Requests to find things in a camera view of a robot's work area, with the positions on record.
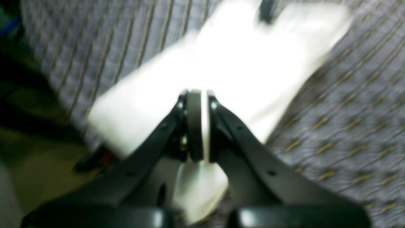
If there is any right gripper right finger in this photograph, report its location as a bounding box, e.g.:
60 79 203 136
207 91 371 228

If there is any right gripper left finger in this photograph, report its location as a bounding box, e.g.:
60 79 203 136
21 90 204 228

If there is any white printed T-shirt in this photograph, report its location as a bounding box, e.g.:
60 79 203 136
87 0 353 222

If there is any red table clamp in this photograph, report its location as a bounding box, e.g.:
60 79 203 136
73 145 119 173

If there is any fan-patterned grey tablecloth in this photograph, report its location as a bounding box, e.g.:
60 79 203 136
21 0 405 228

